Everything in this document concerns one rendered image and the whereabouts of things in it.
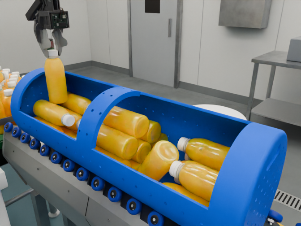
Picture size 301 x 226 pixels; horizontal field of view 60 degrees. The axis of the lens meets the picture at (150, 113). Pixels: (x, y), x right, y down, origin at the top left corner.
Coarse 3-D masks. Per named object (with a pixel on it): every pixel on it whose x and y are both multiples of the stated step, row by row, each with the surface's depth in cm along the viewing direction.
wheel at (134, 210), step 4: (128, 200) 71; (132, 200) 70; (136, 200) 70; (128, 204) 71; (132, 204) 70; (136, 204) 69; (140, 204) 69; (128, 208) 70; (132, 208) 70; (136, 208) 69; (140, 208) 69; (132, 212) 69; (136, 212) 69
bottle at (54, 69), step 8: (48, 56) 91; (56, 56) 91; (48, 64) 90; (56, 64) 91; (48, 72) 91; (56, 72) 91; (64, 72) 95; (48, 80) 92; (56, 80) 92; (64, 80) 95; (48, 88) 94; (56, 88) 93; (64, 88) 95; (56, 96) 94; (64, 96) 96
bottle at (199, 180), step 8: (184, 168) 59; (192, 168) 58; (200, 168) 57; (208, 168) 58; (176, 176) 61; (184, 176) 58; (192, 176) 57; (200, 176) 56; (208, 176) 55; (216, 176) 55; (184, 184) 58; (192, 184) 56; (200, 184) 55; (208, 184) 54; (192, 192) 58; (200, 192) 56; (208, 192) 54; (208, 200) 55
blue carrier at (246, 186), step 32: (32, 96) 100; (96, 96) 106; (128, 96) 74; (32, 128) 88; (96, 128) 68; (192, 128) 79; (224, 128) 71; (256, 128) 53; (96, 160) 68; (224, 160) 48; (256, 160) 46; (128, 192) 66; (160, 192) 55; (224, 192) 46; (256, 192) 47; (192, 224) 53; (224, 224) 47; (256, 224) 55
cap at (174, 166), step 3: (174, 162) 62; (177, 162) 62; (180, 162) 62; (171, 165) 62; (174, 165) 61; (177, 165) 61; (171, 168) 61; (174, 168) 61; (171, 171) 61; (174, 171) 61; (171, 174) 62; (174, 174) 61
